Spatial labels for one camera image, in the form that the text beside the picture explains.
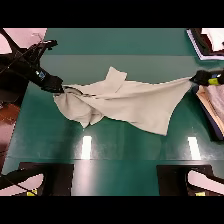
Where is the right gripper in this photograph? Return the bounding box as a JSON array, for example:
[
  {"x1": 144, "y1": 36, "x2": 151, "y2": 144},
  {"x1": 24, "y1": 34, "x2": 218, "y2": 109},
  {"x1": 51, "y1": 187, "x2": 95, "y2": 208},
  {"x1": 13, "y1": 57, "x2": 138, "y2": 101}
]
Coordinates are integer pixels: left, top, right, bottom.
[{"x1": 189, "y1": 69, "x2": 221, "y2": 87}]

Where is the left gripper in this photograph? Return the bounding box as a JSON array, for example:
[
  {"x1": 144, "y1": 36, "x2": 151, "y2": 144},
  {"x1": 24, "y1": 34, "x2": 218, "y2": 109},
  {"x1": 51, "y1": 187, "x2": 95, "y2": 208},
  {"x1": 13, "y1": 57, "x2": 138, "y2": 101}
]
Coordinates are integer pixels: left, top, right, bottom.
[{"x1": 39, "y1": 73, "x2": 65, "y2": 95}]

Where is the cream white shirt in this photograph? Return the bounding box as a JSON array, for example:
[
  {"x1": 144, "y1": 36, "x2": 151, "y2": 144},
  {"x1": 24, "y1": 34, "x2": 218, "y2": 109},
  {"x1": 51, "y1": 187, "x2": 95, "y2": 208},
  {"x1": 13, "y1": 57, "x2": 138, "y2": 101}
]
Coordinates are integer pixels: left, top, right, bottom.
[{"x1": 53, "y1": 66, "x2": 195, "y2": 137}]

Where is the lavender garment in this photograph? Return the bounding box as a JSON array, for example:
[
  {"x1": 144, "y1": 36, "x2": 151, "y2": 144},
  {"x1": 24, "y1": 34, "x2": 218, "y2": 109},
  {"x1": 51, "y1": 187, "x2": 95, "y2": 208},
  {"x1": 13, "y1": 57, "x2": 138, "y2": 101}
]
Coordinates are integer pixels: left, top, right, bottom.
[{"x1": 185, "y1": 28, "x2": 224, "y2": 62}]

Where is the black garment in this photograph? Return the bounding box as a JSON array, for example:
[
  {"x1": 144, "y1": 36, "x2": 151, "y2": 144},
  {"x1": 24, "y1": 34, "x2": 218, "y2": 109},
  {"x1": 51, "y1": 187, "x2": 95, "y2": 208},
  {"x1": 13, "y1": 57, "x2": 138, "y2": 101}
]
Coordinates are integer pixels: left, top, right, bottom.
[{"x1": 189, "y1": 27, "x2": 224, "y2": 57}]

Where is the white garment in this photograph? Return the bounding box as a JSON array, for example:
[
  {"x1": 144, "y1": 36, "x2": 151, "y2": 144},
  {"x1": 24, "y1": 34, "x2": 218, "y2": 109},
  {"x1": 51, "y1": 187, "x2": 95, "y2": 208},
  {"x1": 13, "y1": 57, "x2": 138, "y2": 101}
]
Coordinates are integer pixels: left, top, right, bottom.
[{"x1": 201, "y1": 27, "x2": 224, "y2": 52}]

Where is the dark blue garment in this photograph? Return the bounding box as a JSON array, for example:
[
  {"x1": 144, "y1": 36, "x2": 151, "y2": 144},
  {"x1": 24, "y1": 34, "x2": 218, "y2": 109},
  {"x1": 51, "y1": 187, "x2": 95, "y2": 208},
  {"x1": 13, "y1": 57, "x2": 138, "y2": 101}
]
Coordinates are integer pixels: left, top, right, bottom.
[{"x1": 192, "y1": 85, "x2": 224, "y2": 142}]

